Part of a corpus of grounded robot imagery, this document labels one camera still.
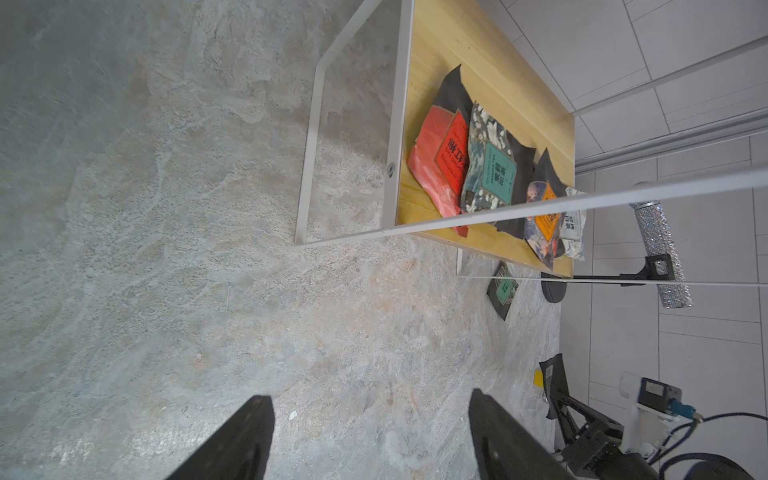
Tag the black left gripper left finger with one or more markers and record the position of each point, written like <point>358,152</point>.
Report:
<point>239,449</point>

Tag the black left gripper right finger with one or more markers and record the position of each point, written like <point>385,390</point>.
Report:
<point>503,448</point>

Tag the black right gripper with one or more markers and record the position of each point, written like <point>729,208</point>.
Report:
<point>590,436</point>

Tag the green label top tea bag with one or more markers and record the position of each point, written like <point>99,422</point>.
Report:
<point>501,290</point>

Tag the orange label lower tea bag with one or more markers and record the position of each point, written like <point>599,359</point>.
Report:
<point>542,232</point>

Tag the white patterned tea bag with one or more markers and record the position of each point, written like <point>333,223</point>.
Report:
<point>573,225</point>

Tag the green label floral tea bag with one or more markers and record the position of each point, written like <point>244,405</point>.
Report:
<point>500,167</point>

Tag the red tea bag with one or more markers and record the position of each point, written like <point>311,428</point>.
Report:
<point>439,158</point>

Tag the glitter roller on black stand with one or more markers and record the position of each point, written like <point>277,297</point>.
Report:
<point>662,264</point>

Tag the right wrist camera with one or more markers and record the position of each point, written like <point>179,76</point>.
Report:
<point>655,409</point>

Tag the white frame wooden shelf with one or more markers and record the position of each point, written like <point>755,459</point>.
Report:
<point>433,38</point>

